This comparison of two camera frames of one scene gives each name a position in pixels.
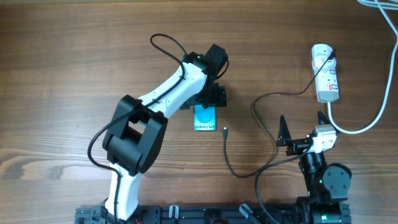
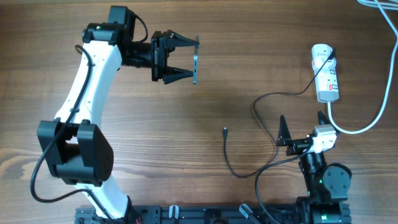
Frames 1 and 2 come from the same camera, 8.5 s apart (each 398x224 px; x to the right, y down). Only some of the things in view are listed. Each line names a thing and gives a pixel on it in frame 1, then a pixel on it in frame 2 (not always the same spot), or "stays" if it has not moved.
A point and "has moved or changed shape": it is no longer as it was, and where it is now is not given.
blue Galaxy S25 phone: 204,119 has moved or changed shape
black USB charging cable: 224,129 stays
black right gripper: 284,137 stays
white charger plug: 319,60 stays
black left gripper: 217,98 -> 158,50
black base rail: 311,210 stays
